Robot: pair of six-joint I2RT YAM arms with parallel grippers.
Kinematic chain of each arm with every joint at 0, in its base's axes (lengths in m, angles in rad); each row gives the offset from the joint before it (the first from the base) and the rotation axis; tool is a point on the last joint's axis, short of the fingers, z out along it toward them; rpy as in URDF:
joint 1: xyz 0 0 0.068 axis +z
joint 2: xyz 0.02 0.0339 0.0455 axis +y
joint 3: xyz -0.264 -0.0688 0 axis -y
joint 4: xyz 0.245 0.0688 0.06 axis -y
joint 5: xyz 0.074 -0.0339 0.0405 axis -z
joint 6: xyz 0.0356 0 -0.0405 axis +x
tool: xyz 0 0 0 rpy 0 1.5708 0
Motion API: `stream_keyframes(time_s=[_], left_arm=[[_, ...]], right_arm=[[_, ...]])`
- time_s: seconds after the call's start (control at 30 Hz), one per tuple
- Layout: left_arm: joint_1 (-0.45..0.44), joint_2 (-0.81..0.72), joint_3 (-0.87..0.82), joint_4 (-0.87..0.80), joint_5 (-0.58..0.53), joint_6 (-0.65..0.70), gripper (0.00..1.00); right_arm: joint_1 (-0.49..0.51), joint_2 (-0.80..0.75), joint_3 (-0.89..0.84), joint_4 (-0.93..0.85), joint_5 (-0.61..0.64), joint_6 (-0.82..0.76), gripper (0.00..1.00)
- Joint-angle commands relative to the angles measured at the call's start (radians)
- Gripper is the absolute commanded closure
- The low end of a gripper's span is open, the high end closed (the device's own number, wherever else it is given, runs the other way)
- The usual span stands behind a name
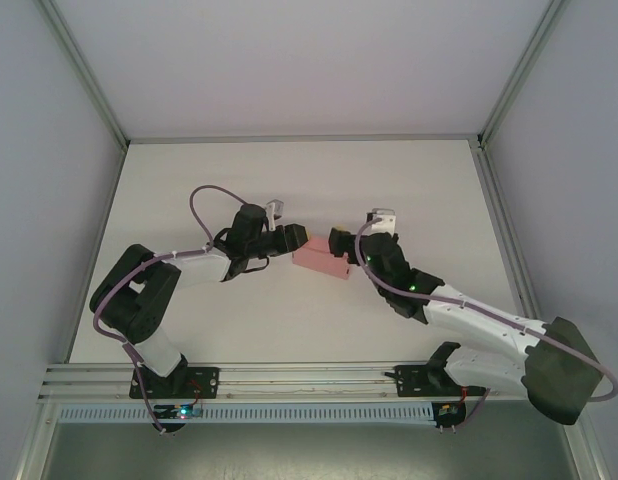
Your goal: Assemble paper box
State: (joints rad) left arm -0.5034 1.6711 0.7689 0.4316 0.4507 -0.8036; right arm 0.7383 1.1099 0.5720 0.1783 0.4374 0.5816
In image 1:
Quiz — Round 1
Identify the aluminium frame post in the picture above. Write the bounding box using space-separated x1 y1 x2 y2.
477 0 565 150
41 0 130 150

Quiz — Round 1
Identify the circuit board without light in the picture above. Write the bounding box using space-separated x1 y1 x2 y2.
435 402 468 431

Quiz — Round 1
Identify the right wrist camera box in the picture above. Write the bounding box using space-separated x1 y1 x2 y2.
367 207 398 235

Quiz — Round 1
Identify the aluminium mounting rail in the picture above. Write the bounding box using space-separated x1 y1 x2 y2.
36 359 540 402

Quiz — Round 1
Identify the pink paper box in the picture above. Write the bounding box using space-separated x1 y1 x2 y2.
291 235 359 281

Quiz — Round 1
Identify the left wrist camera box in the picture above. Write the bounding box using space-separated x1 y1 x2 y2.
264 200 285 230

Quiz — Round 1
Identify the aluminium frame crossbar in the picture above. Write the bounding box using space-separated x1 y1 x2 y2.
124 132 484 146

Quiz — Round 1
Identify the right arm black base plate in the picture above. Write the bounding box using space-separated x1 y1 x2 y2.
383 363 490 400

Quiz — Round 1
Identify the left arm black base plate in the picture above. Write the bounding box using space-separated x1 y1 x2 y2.
128 365 221 401

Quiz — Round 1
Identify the circuit board with green light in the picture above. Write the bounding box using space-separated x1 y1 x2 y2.
151 403 204 434

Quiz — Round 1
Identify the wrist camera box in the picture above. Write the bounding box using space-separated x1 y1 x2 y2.
264 200 285 230
367 207 398 235

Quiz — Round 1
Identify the white slotted cable duct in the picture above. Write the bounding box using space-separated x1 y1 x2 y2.
56 403 435 425

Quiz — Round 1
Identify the aluminium side rail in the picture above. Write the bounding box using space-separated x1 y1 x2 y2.
474 145 540 321

